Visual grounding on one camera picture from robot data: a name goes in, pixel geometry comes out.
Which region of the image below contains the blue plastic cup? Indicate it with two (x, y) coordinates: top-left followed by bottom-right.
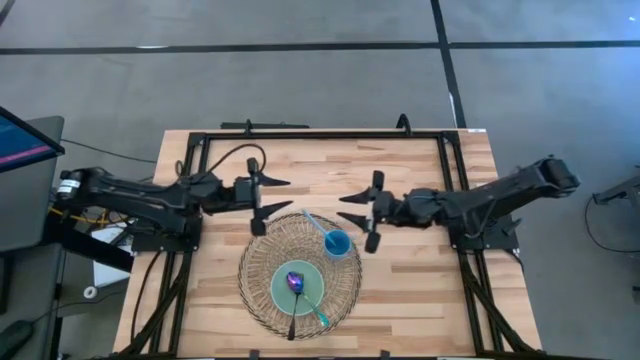
(323, 228), (354, 261)

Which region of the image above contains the white paper sheet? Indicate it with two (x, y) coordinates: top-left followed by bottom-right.
(92, 225), (134, 289)

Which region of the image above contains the grey metal stand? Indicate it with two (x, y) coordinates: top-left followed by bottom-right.
(592, 167), (640, 206)

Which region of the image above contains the computer monitor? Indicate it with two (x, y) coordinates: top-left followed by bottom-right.
(0, 105), (66, 175)

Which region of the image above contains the pale green bowl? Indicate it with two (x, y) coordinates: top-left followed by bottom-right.
(270, 259), (326, 317)

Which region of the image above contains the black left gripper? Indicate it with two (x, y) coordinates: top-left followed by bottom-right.
(233, 157), (295, 238)

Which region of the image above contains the yellow cable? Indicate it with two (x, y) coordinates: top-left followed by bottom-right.
(48, 207), (119, 227)

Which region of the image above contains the blue drinking straw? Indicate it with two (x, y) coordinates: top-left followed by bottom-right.
(301, 209), (337, 247)

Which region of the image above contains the round woven straw placemat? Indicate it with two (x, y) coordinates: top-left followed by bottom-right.
(237, 212), (363, 341)

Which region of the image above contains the black floor cable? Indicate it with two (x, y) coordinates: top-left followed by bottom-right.
(583, 194), (640, 254)
(60, 138), (159, 165)

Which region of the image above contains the black metal table frame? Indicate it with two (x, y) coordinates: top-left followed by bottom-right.
(114, 127), (544, 360)

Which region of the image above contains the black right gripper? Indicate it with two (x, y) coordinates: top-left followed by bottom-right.
(336, 170), (401, 254)

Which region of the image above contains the iridescent blue spoon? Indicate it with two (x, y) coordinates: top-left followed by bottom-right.
(285, 271), (331, 329)

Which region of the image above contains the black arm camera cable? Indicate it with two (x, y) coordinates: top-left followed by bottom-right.
(206, 143), (268, 176)

